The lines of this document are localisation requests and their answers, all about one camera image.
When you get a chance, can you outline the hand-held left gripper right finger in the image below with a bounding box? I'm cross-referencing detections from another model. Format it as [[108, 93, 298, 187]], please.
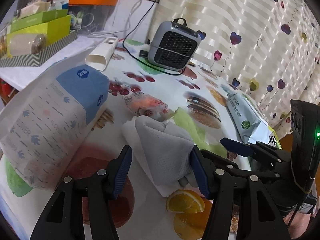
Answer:
[[189, 146, 292, 240]]

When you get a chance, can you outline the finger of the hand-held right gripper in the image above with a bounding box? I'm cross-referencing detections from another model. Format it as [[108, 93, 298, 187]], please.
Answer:
[[201, 149, 276, 183], [219, 137, 292, 167]]

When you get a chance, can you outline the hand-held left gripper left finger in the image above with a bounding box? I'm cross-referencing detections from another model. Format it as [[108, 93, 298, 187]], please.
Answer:
[[29, 145, 133, 240]]

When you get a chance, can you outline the grey and white cloth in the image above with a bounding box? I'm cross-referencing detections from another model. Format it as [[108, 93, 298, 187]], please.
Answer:
[[121, 116, 198, 198]]

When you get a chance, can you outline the light blue pouch packet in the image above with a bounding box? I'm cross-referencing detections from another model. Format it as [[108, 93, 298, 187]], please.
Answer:
[[226, 89, 270, 143]]

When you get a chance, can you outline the clear plastic packet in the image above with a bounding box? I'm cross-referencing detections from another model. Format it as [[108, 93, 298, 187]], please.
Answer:
[[123, 93, 171, 121]]

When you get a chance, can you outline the blue and white tissue pack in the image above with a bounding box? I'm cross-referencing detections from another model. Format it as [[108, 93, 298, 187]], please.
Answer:
[[0, 66, 110, 189]]

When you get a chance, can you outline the grey fan heater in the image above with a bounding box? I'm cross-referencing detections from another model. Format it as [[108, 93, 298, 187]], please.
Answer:
[[147, 17, 201, 71]]

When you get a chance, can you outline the white plastic holder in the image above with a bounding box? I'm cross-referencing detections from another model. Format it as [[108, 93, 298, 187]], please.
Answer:
[[85, 37, 119, 71]]

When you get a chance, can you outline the heart print curtain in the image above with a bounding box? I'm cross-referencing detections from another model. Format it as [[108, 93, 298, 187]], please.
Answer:
[[149, 0, 320, 138]]

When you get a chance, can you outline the grey chevron tray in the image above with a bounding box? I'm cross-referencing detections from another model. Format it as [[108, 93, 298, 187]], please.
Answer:
[[0, 29, 78, 68]]

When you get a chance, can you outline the green cardboard box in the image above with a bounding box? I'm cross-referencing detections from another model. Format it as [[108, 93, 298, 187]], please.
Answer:
[[6, 8, 72, 56]]

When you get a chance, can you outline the black cable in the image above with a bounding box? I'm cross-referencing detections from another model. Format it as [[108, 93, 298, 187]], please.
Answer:
[[122, 0, 186, 76]]

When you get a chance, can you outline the white cable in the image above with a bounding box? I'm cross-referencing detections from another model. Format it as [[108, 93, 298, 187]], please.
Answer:
[[87, 0, 148, 37]]

